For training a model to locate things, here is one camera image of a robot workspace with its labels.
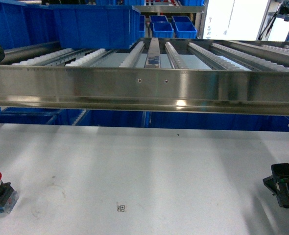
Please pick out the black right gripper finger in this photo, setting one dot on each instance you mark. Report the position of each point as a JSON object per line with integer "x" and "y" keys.
{"x": 278, "y": 183}

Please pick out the small QR code sticker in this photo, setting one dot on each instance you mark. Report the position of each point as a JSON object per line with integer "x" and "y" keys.
{"x": 121, "y": 206}

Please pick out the large blue bin on rack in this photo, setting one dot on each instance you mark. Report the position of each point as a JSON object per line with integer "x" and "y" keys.
{"x": 96, "y": 26}

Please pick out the small blue background bin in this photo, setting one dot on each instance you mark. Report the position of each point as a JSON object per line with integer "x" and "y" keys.
{"x": 162, "y": 30}
{"x": 185, "y": 30}

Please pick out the steel roller flow rack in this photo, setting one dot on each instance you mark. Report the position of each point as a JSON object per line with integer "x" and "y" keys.
{"x": 176, "y": 75}

